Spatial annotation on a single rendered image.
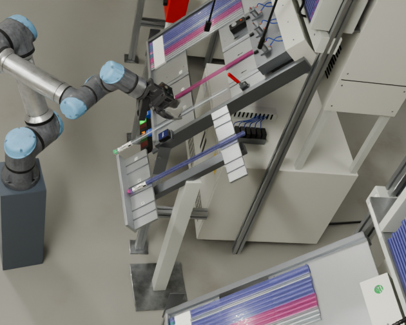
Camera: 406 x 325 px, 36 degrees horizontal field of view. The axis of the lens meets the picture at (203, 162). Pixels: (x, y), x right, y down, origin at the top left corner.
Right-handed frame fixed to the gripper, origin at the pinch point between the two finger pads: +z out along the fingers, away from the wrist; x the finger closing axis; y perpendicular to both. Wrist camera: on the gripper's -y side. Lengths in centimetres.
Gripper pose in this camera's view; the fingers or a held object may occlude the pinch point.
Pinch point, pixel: (177, 116)
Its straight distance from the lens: 232.0
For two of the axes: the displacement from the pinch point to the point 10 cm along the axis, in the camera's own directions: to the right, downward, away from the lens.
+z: 6.9, 3.6, 6.3
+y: 7.0, -5.5, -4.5
